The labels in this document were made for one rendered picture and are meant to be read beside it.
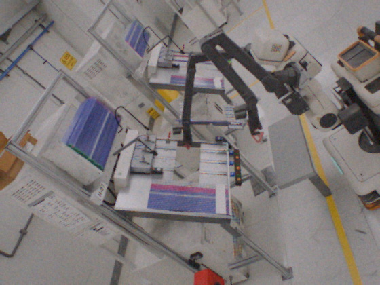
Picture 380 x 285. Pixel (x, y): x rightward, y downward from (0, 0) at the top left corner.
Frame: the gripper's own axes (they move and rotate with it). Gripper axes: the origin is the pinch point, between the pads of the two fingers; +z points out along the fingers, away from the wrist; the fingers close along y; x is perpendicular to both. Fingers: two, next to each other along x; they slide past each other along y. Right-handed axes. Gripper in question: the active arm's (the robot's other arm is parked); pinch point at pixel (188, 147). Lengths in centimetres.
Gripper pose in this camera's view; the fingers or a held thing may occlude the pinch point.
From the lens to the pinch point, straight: 248.3
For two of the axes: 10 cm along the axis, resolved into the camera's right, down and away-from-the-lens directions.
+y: -0.5, 6.5, -7.6
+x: 10.0, -0.2, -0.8
